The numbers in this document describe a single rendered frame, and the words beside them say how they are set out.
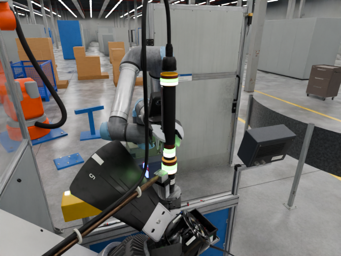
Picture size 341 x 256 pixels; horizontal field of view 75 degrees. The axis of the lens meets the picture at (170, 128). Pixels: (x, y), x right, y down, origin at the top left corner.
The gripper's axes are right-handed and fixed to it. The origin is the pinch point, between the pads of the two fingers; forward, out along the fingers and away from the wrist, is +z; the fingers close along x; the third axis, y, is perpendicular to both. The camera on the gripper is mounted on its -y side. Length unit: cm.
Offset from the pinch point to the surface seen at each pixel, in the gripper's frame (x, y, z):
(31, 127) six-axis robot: 128, 122, -359
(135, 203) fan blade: 11.2, 17.5, 2.1
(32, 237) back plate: 36.5, 21.1, 1.6
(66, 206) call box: 35, 43, -34
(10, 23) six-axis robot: 126, -40, -383
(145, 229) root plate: 9.3, 24.2, 5.4
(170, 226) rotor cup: 2.3, 25.8, 5.2
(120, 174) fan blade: 14.1, 10.8, -2.5
